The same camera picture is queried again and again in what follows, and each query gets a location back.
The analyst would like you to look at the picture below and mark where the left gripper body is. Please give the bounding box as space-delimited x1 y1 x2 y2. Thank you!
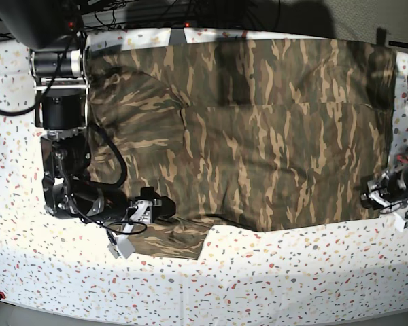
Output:
361 169 408 214

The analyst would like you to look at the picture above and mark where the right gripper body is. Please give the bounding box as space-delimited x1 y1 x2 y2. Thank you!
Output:
98 185 177 232

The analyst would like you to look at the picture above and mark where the camouflage T-shirt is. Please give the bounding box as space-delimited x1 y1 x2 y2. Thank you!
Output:
88 39 397 259

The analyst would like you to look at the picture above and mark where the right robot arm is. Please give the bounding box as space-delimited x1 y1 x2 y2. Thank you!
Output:
0 1 175 258

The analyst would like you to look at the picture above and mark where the terrazzo patterned table cloth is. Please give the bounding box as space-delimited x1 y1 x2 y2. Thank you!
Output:
0 29 408 325

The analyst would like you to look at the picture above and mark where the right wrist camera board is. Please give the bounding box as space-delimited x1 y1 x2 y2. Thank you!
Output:
107 237 135 259

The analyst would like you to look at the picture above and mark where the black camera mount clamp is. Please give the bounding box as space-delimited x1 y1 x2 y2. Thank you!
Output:
169 29 187 45

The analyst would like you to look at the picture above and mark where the black cables bundle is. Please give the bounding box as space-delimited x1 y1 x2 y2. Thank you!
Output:
54 0 283 31

